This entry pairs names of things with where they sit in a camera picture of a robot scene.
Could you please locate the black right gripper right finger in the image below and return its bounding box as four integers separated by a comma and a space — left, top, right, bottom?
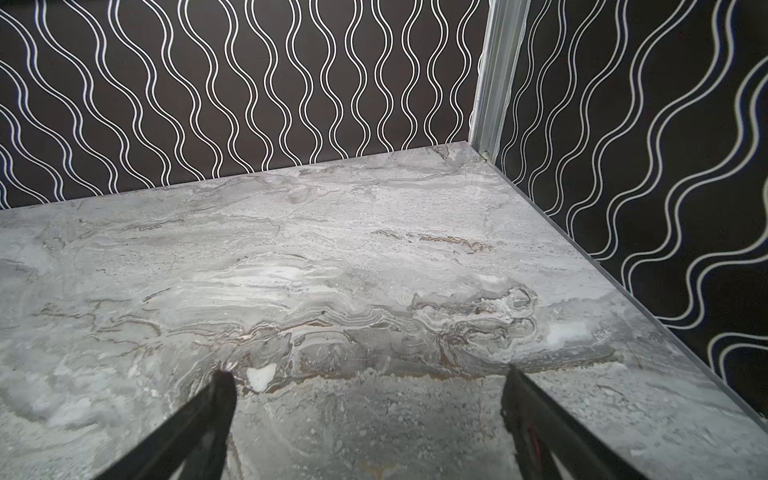
500, 365, 645, 479

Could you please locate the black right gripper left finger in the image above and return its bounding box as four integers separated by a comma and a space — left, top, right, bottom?
97, 370, 237, 479

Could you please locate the aluminium corner frame post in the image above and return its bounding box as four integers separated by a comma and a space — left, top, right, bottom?
469, 0, 531, 163

